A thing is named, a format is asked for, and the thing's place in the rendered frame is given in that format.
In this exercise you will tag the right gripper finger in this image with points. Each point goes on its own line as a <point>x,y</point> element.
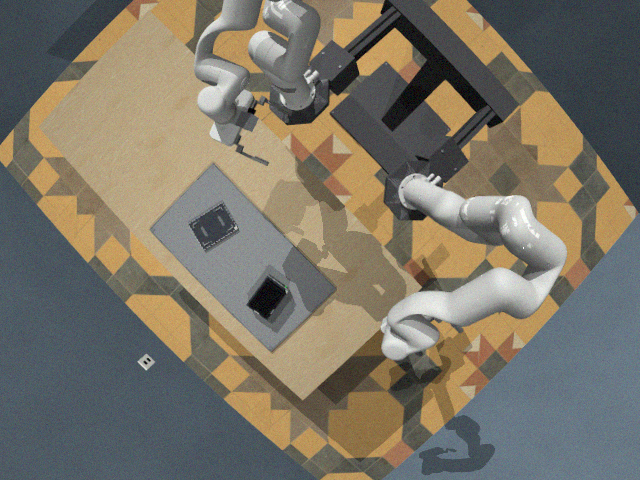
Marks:
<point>240,151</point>
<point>264,100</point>

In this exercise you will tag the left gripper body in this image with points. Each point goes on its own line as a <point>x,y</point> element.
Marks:
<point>384,322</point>

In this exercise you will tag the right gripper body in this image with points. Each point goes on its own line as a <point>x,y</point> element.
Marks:
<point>227,133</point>

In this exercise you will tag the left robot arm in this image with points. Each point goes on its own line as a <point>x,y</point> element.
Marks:
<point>490,220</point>

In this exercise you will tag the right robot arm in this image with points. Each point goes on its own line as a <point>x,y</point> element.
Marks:
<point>294,19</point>

